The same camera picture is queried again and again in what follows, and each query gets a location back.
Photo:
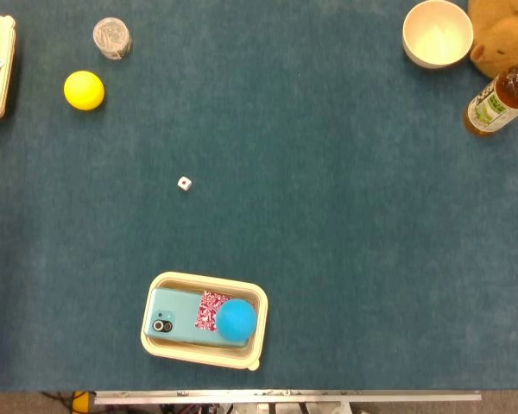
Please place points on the white die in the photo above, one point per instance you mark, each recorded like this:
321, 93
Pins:
184, 183

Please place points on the cream tray holding playing card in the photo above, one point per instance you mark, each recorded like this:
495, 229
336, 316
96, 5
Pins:
0, 103

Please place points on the yellow foam ball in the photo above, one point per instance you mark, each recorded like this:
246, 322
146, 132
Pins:
84, 90

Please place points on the light blue smartphone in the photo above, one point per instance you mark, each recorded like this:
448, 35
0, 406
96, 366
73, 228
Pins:
174, 310

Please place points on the clear plastic jar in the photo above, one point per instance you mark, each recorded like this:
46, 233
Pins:
111, 38

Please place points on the red patterned card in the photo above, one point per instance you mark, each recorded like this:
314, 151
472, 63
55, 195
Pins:
206, 312

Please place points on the blue foam ball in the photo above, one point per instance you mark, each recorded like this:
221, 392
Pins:
236, 319

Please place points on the cream tray holding phone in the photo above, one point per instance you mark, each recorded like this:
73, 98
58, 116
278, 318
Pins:
259, 349

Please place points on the blue felt table cloth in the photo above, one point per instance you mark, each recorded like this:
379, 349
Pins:
328, 207

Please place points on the cream bowl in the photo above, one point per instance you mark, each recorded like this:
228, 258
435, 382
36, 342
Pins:
437, 36

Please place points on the tea bottle with green label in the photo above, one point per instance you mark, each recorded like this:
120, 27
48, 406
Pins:
496, 103

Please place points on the brown plush toy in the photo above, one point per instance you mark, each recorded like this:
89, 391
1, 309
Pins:
500, 34

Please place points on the metal table edge rail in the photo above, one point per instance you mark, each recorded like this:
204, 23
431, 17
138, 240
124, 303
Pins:
285, 397

